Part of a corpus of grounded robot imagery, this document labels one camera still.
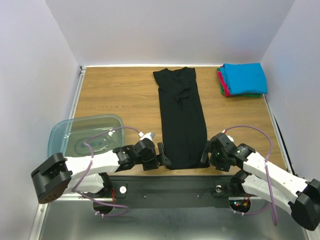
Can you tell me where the black t-shirt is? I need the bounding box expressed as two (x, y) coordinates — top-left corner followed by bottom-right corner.
(153, 67), (208, 170)

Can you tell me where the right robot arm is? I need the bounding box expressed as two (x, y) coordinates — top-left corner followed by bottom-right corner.
(200, 132), (320, 231)

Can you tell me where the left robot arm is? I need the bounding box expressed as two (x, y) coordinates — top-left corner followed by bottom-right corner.
(31, 137), (172, 204)

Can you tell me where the folded green t-shirt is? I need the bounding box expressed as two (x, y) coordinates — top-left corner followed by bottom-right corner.
(216, 67), (261, 98)

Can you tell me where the folded red t-shirt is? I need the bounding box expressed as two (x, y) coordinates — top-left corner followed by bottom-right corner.
(217, 71), (231, 97)

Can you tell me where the folded blue t-shirt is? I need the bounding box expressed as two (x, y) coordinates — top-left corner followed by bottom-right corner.
(220, 62), (268, 95)

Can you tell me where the clear blue plastic bin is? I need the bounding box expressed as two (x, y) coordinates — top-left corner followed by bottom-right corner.
(47, 114), (125, 157)

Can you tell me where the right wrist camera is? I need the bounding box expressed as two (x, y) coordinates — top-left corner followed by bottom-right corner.
(214, 132), (236, 151)

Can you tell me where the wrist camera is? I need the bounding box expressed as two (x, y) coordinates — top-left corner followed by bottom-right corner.
(214, 132), (236, 151)
(138, 131), (156, 141)

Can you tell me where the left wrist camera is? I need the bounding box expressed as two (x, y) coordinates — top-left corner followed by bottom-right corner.
(138, 131), (156, 141)

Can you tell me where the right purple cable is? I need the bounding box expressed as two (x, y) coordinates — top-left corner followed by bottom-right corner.
(222, 125), (280, 226)

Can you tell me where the purple cable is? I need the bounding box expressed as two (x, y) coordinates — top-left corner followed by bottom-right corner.
(222, 125), (280, 226)
(71, 126), (142, 218)

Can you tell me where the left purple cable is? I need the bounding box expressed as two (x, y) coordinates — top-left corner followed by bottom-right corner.
(71, 126), (142, 218)

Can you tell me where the aluminium frame rail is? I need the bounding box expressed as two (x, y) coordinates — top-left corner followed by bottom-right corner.
(39, 171), (312, 201)

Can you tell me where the left aluminium side rail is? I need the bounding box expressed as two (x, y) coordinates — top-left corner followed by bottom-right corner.
(68, 66), (87, 119)

